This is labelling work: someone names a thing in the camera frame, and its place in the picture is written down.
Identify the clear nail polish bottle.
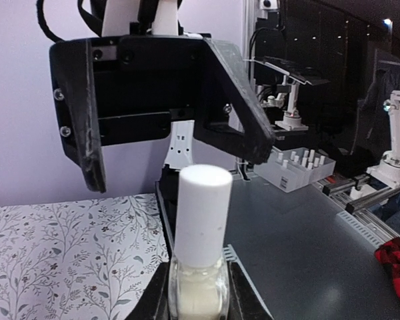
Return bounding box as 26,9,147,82
168,257,229,320

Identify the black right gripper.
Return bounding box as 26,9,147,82
49,36,275,193

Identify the second background robot arm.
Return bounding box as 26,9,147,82
246,57,329,132

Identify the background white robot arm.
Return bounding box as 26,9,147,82
366,90,400,191

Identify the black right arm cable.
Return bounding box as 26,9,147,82
35,0,103,43

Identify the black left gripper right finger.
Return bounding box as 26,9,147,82
227,262,273,320

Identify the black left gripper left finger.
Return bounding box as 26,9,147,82
125,263,170,320

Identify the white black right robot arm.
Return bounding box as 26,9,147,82
49,35,275,200

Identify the white tray of vials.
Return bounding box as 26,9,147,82
253,147,336,193

